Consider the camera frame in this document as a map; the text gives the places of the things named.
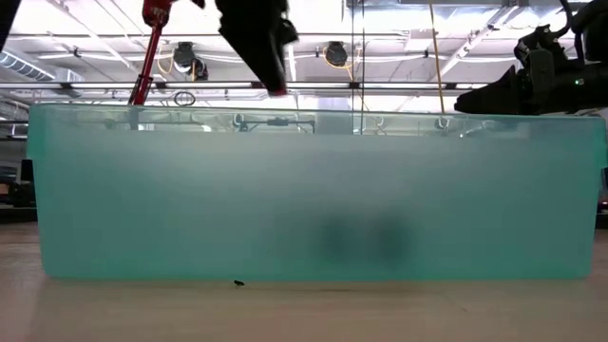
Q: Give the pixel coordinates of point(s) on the small black debris piece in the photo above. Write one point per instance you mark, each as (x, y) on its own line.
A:
(239, 283)

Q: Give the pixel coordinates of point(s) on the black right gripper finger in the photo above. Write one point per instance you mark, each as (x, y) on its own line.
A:
(503, 88)
(494, 107)

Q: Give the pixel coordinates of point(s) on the translucent teal plastic bin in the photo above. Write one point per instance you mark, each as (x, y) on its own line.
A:
(237, 199)

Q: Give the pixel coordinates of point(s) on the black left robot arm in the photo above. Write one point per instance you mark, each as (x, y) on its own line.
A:
(7, 19)

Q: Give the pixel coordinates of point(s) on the long ceiling light rail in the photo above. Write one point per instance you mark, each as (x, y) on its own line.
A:
(214, 86)

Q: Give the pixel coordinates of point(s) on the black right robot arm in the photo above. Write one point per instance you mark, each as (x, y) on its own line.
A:
(596, 28)

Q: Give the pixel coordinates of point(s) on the silver ceiling duct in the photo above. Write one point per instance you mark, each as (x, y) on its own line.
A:
(24, 66)

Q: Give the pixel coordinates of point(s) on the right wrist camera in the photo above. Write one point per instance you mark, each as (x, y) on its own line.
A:
(539, 40)

